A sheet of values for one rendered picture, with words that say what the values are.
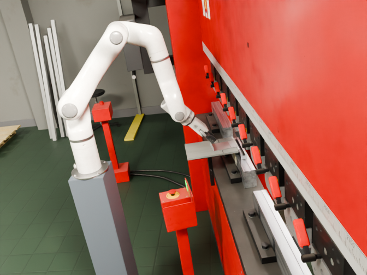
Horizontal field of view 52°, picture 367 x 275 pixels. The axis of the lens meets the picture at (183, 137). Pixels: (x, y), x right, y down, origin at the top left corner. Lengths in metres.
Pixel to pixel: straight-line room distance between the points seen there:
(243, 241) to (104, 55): 0.98
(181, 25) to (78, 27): 2.98
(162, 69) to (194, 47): 0.95
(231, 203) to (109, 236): 0.71
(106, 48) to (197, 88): 1.20
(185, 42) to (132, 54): 0.41
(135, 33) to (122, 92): 3.79
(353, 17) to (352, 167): 0.24
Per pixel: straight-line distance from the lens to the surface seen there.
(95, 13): 5.37
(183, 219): 1.96
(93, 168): 1.92
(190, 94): 2.77
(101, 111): 3.56
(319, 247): 0.92
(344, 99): 0.67
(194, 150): 1.98
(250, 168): 1.83
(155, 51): 1.74
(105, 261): 2.21
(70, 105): 1.75
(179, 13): 2.65
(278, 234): 1.43
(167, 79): 1.77
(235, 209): 1.72
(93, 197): 1.96
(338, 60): 0.67
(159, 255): 2.88
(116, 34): 1.66
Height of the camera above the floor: 1.88
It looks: 24 degrees down
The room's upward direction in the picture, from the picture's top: 8 degrees counter-clockwise
